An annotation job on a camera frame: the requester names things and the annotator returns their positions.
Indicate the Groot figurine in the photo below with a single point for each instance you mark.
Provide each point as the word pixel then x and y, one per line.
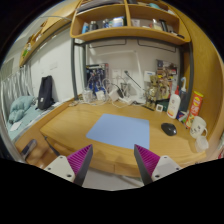
pixel 152 93

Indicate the small white clock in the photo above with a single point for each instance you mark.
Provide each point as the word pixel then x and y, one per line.
pixel 159 108

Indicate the blue spray bottle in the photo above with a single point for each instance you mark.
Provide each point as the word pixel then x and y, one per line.
pixel 183 95

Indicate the teal blanket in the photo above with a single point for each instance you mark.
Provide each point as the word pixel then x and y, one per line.
pixel 19 107

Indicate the white lotion bottle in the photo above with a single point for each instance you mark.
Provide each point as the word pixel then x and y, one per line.
pixel 174 104

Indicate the black computer mouse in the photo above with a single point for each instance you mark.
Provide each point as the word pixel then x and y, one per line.
pixel 169 129

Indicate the red chips can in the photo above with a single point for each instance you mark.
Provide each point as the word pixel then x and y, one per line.
pixel 194 109

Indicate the wooden wall shelf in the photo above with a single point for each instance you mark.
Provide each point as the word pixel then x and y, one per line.
pixel 153 19

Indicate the white power adapter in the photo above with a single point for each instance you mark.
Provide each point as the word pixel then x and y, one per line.
pixel 114 96

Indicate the white mug with print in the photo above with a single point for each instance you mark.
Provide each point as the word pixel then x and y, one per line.
pixel 198 127

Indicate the blue mouse pad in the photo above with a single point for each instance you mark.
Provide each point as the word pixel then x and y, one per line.
pixel 121 131

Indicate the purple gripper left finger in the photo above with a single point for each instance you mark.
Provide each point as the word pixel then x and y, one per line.
pixel 73 167

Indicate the black backpack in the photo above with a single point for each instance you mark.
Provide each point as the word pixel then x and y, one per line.
pixel 45 99

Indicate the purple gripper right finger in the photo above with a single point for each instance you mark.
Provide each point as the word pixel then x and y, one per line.
pixel 153 167

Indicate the model kit box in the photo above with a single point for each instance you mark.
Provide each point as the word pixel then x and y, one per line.
pixel 96 73

